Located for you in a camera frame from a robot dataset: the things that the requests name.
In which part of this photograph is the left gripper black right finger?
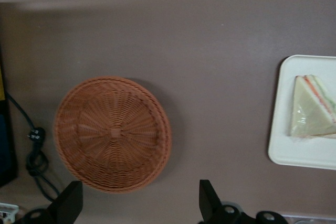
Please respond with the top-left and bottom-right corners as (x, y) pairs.
(199, 179), (253, 224)

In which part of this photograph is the plastic-wrapped triangle sandwich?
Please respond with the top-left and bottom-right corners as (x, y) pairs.
(290, 75), (336, 141)

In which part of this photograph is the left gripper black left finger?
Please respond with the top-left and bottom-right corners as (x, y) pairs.
(22, 180), (84, 224)

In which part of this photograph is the round brown wicker basket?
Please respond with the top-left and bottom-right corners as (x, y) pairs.
(53, 76), (173, 194)

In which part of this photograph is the white wire basket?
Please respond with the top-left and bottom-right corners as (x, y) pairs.
(0, 202), (20, 224)

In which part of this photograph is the beige rectangular tray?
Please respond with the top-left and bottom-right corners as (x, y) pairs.
(268, 54), (336, 171)

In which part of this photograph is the black cable with plug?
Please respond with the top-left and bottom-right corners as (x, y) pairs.
(5, 91), (60, 205)

